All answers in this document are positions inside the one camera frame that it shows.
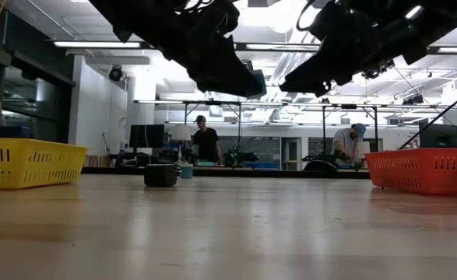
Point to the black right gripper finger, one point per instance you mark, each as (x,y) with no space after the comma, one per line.
(321,72)

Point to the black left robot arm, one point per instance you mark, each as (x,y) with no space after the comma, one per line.
(142,19)

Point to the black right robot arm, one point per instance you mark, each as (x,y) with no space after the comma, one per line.
(446,15)

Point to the black ceiling spotlight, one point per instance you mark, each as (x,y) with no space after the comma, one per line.
(115,73)

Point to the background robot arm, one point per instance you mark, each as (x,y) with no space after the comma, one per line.
(240,157)
(319,165)

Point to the black diagonal rod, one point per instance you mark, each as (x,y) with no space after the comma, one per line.
(438,117)

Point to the person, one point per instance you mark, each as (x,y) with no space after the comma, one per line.
(346,144)
(206,144)

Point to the overhead light bar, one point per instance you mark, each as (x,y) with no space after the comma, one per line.
(95,44)

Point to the glass door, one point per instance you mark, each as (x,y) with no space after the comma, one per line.
(292,155)

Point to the yellow plastic basket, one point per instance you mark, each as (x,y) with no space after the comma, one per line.
(37,167)

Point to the black monitor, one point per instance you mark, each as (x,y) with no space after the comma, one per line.
(438,136)
(146,136)

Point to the large black power adapter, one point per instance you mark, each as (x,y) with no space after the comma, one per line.
(160,176)

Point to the black aluminium frame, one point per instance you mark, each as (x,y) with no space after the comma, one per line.
(228,173)

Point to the orange plastic basket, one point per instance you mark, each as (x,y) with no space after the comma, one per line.
(419,171)

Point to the white table lamp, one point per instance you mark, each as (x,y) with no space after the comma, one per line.
(180,133)

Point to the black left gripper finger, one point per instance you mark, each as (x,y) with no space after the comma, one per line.
(224,74)

